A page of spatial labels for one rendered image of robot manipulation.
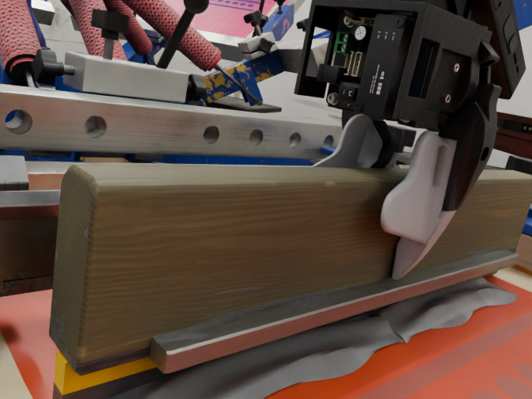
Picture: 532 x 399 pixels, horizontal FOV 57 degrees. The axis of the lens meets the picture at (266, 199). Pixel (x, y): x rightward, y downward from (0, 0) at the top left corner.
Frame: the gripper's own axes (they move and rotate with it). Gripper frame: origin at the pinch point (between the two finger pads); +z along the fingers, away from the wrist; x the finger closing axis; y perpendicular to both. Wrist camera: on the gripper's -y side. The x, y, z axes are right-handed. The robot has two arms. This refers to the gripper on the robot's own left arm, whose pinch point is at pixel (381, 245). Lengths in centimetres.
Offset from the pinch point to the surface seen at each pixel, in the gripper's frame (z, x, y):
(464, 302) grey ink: 4.6, 2.9, -8.8
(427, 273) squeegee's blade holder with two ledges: 1.5, 2.2, -3.0
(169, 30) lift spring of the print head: -12, -69, -23
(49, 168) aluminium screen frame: 1.2, -23.3, 13.2
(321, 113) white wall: 14, -184, -200
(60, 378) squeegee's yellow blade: 3.1, 0.2, 20.5
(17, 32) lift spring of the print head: -8, -54, 7
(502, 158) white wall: 12, -73, -200
